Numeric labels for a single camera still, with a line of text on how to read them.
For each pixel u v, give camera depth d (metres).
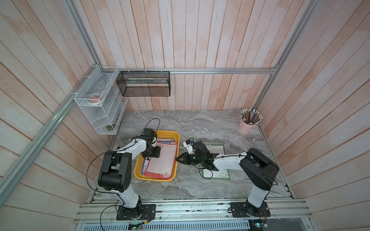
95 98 0.73
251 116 1.01
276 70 0.93
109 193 0.50
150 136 0.77
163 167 0.88
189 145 0.83
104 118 0.78
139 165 0.88
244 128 1.04
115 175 0.46
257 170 0.48
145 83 1.04
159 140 1.03
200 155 0.72
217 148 0.99
